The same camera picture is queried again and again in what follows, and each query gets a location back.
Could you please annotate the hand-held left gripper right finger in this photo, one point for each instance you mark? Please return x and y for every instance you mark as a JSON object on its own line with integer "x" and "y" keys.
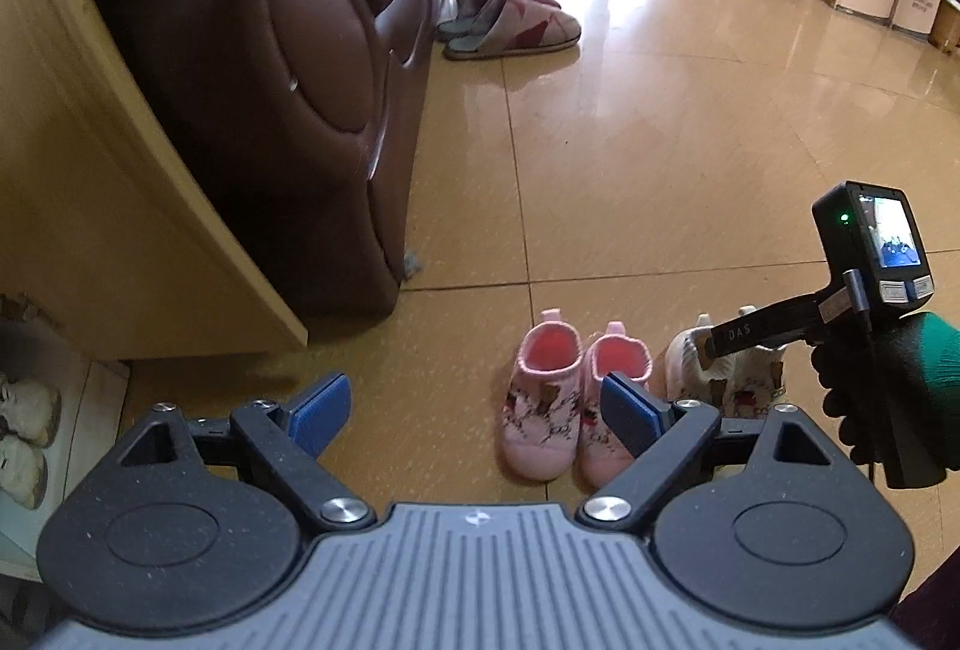
{"x": 634, "y": 414}

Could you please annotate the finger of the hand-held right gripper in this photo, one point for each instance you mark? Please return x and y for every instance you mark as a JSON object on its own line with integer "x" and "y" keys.
{"x": 712, "y": 350}

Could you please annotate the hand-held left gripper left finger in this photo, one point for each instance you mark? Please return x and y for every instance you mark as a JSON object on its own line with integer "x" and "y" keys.
{"x": 322, "y": 414}

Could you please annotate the pink knit shoe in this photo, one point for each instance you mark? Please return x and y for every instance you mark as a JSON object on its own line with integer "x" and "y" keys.
{"x": 592, "y": 440}
{"x": 536, "y": 425}

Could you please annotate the white shoe cabinet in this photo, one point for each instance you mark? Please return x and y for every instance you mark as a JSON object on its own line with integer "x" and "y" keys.
{"x": 82, "y": 440}

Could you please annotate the person's right hand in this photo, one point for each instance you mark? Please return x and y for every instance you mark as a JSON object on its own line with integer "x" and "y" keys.
{"x": 900, "y": 388}

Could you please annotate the small grey tuft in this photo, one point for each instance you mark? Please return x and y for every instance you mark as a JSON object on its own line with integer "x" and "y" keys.
{"x": 411, "y": 265}

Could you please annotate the metal door hinge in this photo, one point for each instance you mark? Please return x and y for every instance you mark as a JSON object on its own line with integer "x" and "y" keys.
{"x": 26, "y": 311}

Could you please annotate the brown leather sofa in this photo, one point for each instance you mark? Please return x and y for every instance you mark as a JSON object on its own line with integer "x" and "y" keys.
{"x": 285, "y": 95}

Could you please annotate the person's maroon clothing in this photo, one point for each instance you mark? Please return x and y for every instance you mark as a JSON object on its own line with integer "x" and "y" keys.
{"x": 934, "y": 612}

